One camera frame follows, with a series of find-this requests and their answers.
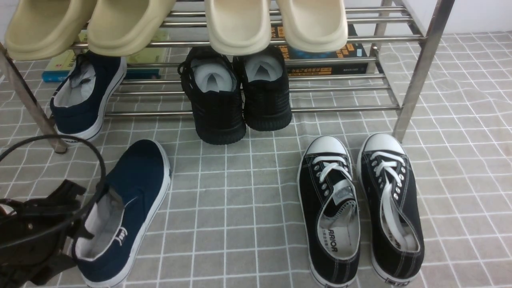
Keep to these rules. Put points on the grey checked floor cloth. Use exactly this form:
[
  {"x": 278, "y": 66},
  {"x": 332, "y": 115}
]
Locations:
[{"x": 232, "y": 218}]

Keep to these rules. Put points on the tan foam slipper far left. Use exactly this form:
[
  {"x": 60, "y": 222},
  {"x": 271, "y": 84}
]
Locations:
[{"x": 41, "y": 29}]

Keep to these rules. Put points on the black canvas lace sneaker right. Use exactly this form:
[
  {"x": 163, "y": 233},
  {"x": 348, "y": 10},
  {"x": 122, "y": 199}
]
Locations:
[{"x": 388, "y": 184}]

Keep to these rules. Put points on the black book with orange text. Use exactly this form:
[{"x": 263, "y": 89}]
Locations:
[{"x": 348, "y": 60}]

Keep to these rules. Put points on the navy slip-on shoe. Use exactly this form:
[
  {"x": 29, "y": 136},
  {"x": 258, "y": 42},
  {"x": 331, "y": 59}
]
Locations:
[
  {"x": 106, "y": 247},
  {"x": 78, "y": 104}
]

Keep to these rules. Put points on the cream foam slipper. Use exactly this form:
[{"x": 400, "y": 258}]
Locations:
[
  {"x": 238, "y": 27},
  {"x": 314, "y": 25}
]

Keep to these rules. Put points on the tan foam slipper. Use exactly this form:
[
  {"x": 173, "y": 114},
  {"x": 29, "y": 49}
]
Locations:
[
  {"x": 125, "y": 27},
  {"x": 41, "y": 29}
]

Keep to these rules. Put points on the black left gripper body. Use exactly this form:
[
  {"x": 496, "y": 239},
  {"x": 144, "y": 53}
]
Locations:
[{"x": 33, "y": 236}]

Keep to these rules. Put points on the black knit sneaker right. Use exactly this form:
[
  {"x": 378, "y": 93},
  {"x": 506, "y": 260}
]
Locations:
[{"x": 265, "y": 83}]

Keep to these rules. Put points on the green and blue book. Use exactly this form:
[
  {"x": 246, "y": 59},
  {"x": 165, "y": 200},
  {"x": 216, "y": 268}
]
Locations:
[{"x": 60, "y": 66}]

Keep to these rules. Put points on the black canvas lace sneaker left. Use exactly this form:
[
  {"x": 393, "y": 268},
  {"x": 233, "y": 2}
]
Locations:
[{"x": 331, "y": 213}]

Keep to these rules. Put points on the black canvas lace sneaker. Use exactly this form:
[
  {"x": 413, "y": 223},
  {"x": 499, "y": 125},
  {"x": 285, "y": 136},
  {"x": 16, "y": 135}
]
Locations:
[
  {"x": 331, "y": 213},
  {"x": 388, "y": 184}
]

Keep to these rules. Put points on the black knit sneaker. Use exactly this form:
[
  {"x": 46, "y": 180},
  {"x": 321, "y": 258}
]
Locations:
[
  {"x": 265, "y": 83},
  {"x": 210, "y": 83}
]

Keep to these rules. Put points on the black knit sneaker left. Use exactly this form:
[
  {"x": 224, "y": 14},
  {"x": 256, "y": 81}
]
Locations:
[{"x": 210, "y": 83}]

